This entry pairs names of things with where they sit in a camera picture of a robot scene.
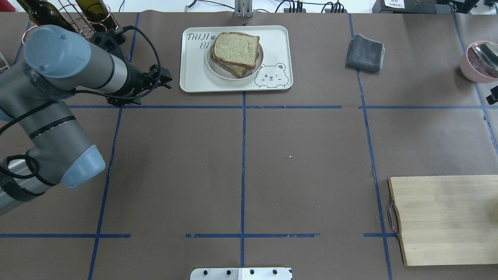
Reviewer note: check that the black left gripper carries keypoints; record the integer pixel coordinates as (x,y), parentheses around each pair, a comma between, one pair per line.
(135,80)

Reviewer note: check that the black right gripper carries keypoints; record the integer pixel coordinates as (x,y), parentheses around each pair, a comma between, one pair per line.
(494,94)

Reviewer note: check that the white round plate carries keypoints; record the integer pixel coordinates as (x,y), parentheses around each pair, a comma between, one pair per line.
(221,73)

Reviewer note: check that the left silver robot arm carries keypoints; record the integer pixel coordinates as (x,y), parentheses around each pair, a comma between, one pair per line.
(57,65)

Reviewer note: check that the cream bear tray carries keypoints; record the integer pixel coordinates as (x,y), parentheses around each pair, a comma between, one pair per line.
(275,73)

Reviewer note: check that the pink bowl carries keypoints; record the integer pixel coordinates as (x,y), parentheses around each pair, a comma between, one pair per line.
(471,67)

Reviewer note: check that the metal scoop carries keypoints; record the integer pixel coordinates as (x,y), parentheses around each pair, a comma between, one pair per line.
(487,54)

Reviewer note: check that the dark wine bottle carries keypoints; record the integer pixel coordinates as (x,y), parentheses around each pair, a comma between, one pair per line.
(44,13)
(97,15)

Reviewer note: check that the wooden cutting board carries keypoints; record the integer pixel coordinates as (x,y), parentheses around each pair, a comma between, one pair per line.
(446,220)

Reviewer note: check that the folded grey cloth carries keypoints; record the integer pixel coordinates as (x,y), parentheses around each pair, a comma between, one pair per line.
(365,54)

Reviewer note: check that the copper wire bottle rack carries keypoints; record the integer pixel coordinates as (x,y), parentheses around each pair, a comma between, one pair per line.
(74,15)

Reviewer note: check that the aluminium frame post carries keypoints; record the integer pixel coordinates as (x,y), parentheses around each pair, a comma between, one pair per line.
(243,9)

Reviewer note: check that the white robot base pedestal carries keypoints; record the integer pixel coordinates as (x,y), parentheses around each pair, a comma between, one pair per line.
(270,273)

